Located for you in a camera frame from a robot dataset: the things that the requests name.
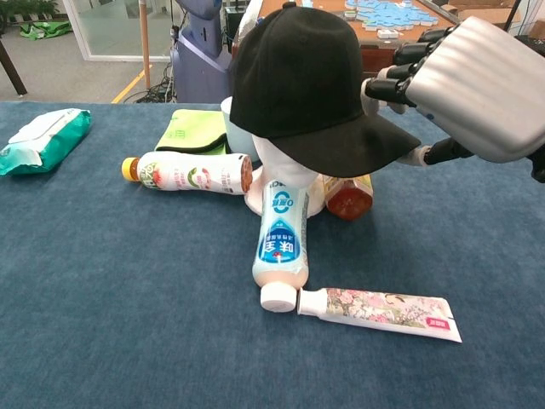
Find white label bottle yellow cap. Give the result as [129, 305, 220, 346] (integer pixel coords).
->
[121, 150, 254, 195]

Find green wet wipes pack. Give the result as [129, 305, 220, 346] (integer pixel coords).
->
[0, 107, 93, 176]

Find amber tea bottle yellow label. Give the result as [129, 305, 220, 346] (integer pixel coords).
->
[323, 173, 375, 222]

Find floral toothpaste tube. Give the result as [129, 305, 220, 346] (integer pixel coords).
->
[296, 286, 463, 344]

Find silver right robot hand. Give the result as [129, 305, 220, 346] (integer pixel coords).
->
[360, 15, 545, 167]

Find green folded cloth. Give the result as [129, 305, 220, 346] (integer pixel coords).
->
[154, 108, 229, 155]

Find wooden pole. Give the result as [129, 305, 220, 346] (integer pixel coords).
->
[139, 0, 152, 89]

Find white plastic bag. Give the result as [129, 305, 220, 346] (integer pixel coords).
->
[237, 0, 263, 42]

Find mahjong tile pile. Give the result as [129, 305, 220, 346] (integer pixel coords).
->
[345, 0, 439, 32]

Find green bag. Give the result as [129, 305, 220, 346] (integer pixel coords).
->
[19, 20, 73, 42]

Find blue label bottle white cap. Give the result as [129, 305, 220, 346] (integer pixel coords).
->
[251, 178, 311, 312]

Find dark wooden leg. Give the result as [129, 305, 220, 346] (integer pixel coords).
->
[0, 37, 27, 95]

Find brown mahjong table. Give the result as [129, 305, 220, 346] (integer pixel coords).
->
[257, 0, 461, 82]

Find pale blue cup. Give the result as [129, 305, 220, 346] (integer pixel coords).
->
[220, 96, 256, 162]

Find white foam mannequin head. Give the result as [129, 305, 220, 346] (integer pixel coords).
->
[244, 135, 328, 218]

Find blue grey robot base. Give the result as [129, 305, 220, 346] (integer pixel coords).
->
[169, 0, 234, 104]

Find cardboard box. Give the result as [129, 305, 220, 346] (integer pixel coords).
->
[440, 0, 523, 33]

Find black floor cables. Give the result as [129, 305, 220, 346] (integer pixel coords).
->
[135, 80, 175, 104]

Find black baseball cap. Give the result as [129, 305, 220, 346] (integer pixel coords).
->
[228, 2, 422, 178]

